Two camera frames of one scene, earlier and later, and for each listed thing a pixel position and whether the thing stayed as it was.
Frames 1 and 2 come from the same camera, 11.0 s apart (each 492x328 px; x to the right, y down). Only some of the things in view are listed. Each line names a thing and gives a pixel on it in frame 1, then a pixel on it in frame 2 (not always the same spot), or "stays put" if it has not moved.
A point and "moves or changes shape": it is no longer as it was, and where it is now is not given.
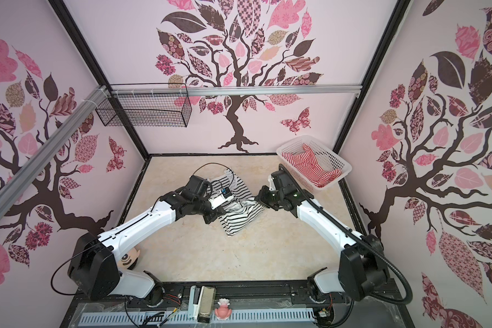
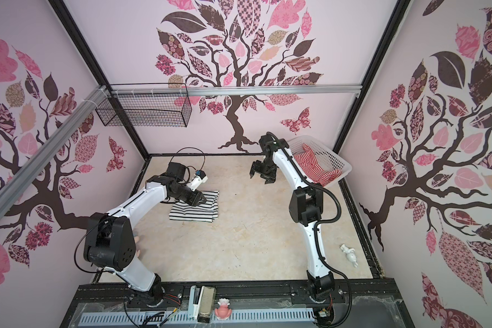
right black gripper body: (270, 198) -> (265, 169)
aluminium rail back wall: (162, 90) stays put
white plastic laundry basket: (316, 165) stays put
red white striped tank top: (307, 162) stays put
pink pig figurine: (223, 311) stays put
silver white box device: (201, 303) stays put
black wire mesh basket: (148, 104) stays put
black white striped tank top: (240, 210) moves or changes shape
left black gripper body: (203, 208) -> (186, 195)
